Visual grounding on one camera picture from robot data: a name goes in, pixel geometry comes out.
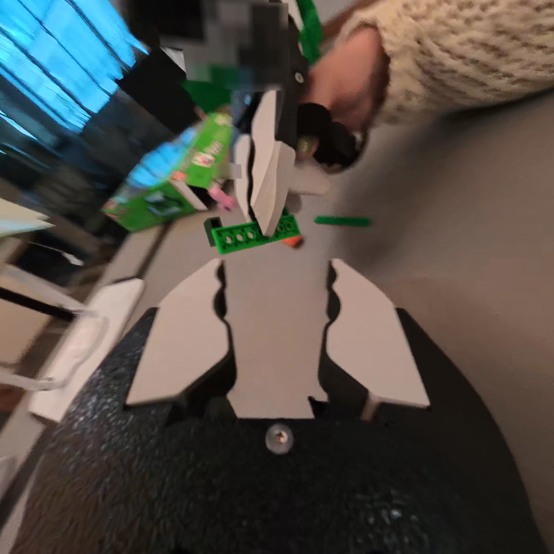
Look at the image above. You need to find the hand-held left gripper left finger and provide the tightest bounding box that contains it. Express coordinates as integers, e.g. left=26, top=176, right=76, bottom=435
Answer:
left=126, top=258, right=236, bottom=407

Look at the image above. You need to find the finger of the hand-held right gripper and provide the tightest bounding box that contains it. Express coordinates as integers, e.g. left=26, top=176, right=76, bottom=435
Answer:
left=250, top=91, right=298, bottom=239
left=233, top=134, right=256, bottom=222

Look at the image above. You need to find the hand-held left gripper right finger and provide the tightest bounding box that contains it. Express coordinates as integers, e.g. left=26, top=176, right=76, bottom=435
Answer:
left=320, top=258, right=431, bottom=422

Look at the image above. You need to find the wide green lego plate with holes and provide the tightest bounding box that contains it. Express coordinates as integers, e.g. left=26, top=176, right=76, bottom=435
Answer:
left=212, top=215, right=300, bottom=255

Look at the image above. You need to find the narrow green lego plate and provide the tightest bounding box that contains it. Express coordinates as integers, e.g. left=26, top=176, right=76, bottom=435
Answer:
left=314, top=216, right=372, bottom=227

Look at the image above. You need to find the pink lego pig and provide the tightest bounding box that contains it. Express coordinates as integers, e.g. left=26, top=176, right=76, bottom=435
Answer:
left=208, top=184, right=237, bottom=212

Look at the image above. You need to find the green lego box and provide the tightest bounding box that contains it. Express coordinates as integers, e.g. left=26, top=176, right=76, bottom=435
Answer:
left=102, top=113, right=238, bottom=232

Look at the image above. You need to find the person's right hand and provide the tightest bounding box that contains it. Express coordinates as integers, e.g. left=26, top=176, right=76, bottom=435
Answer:
left=302, top=28, right=390, bottom=131

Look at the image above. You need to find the blue-lit window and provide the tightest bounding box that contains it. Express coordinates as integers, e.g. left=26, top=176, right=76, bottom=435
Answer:
left=0, top=0, right=149, bottom=139

